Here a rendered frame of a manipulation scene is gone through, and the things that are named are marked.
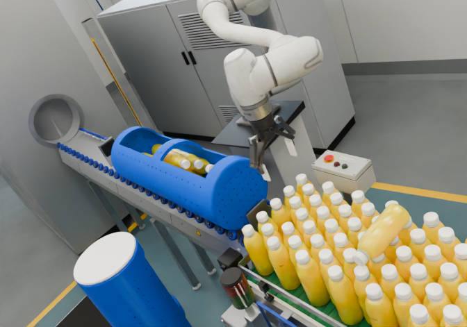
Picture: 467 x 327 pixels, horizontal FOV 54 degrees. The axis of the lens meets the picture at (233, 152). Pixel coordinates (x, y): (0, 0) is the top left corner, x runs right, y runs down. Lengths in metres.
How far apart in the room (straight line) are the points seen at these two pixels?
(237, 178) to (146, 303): 0.65
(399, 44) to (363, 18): 0.40
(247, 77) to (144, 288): 1.02
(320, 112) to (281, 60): 2.25
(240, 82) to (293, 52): 0.17
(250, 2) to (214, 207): 0.79
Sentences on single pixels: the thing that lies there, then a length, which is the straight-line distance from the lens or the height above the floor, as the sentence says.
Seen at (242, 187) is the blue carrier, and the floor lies 1.12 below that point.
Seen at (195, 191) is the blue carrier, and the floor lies 1.17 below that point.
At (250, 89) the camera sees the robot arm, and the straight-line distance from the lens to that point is 1.35.
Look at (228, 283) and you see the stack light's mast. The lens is 1.23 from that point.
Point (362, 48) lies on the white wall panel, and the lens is 4.62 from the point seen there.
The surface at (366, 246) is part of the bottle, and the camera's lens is 1.31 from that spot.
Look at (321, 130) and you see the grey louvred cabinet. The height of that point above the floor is 0.25.
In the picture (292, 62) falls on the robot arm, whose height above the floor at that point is 1.60.
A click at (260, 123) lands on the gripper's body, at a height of 1.45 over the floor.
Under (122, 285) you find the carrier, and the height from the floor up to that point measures 0.97.
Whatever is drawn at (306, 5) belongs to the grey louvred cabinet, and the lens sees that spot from 3.46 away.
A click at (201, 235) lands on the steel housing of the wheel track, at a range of 2.05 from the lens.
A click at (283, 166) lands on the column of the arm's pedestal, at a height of 0.79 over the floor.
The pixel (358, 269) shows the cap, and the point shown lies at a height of 1.11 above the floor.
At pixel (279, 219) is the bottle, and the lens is 1.67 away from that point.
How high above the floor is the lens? 2.10
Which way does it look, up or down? 29 degrees down
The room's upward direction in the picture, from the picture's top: 25 degrees counter-clockwise
